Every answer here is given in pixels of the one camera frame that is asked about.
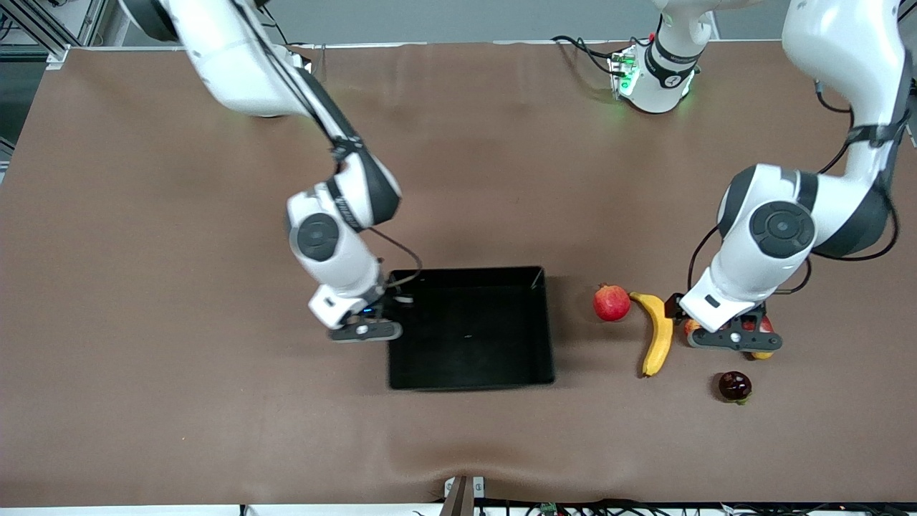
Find yellow banana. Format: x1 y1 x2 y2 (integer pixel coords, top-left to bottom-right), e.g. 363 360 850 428
629 291 674 378

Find black rectangular plastic tray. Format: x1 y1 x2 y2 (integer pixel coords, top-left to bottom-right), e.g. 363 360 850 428
388 266 556 392

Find red pomegranate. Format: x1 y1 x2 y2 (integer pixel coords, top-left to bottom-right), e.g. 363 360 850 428
592 282 632 323

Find dark purple mangosteen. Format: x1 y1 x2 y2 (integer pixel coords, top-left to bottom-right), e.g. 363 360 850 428
719 371 753 406

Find red yellow mango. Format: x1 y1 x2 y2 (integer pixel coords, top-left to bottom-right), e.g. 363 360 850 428
741 314 777 360

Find brown table cover sheet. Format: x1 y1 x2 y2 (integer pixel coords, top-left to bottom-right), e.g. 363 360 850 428
0 39 917 507

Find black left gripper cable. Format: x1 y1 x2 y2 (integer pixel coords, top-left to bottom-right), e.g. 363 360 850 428
686 79 900 296

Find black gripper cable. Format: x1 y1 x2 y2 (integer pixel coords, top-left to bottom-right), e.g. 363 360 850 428
686 79 900 296
233 0 425 291

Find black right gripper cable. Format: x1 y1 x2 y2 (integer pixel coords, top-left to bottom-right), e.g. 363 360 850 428
233 0 425 291

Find black cables along table edge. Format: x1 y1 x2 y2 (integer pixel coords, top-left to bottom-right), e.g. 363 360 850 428
412 498 917 516

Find grey metal clamp bracket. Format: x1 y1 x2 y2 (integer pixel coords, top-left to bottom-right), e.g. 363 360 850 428
443 474 486 516

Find black base cable bundle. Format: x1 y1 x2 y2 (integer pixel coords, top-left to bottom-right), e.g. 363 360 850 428
550 34 625 77

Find aluminium frame profile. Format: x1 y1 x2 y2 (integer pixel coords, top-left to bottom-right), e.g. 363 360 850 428
0 0 108 65

